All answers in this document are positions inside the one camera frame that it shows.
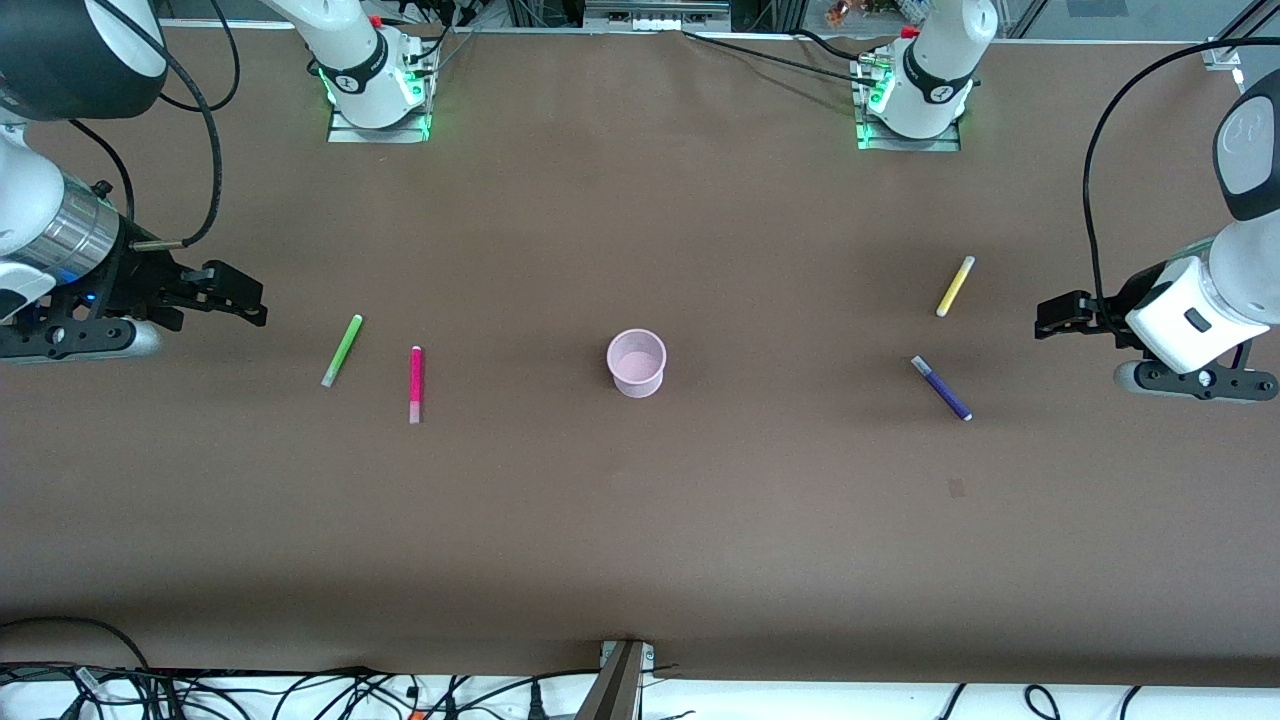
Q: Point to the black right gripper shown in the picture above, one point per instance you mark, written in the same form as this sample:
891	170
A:
132	275

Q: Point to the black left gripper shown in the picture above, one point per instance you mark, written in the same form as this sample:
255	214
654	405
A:
1108	309

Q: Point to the purple pen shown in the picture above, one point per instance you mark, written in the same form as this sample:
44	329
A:
942	390

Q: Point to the pink pen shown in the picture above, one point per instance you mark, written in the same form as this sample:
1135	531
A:
415	380

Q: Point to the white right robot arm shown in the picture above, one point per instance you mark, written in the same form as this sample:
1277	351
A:
30	200

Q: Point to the pink cup holder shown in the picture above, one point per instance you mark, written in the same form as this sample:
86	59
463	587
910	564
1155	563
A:
636	362

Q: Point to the yellow pen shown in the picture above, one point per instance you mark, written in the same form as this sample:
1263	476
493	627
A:
955	287

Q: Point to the green pen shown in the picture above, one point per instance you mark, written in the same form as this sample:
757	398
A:
342	350

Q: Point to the grey power strip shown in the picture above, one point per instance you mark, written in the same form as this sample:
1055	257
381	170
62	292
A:
655	18

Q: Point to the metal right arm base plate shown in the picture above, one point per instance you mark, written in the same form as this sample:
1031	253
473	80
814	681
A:
380	136

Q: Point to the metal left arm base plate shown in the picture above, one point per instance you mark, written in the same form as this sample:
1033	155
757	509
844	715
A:
910	146

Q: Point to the aluminium corner bracket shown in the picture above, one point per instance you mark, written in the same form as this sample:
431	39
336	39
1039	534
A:
1222	55

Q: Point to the silver metal table bracket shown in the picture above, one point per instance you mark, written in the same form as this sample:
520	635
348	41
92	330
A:
648	655

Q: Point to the grey metal camera post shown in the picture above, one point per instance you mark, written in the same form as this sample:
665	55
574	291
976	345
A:
612	690

